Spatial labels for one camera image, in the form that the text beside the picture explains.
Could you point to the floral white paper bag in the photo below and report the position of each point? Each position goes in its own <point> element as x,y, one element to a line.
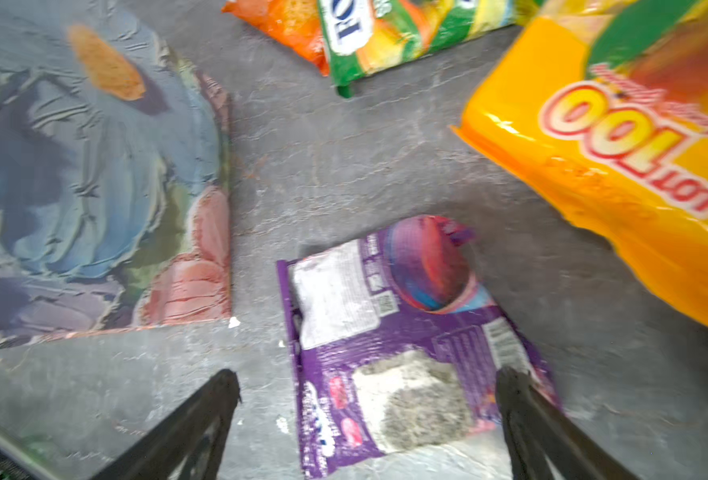
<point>114,162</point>

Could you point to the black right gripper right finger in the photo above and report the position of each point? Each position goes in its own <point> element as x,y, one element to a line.
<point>542,441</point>

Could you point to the purple Fox's berries bag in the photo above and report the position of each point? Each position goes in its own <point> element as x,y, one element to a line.
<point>396,344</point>

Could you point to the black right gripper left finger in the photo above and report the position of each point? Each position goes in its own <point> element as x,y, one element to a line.
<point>190,442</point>

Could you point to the yellow mango Lot100 bag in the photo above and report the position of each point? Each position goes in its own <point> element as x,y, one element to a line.
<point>601,107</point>

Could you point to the orange snack packet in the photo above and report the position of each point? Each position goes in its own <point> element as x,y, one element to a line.
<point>293,23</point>

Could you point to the green yellow Fox's candy bag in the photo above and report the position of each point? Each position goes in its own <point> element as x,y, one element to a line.
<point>365,37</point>

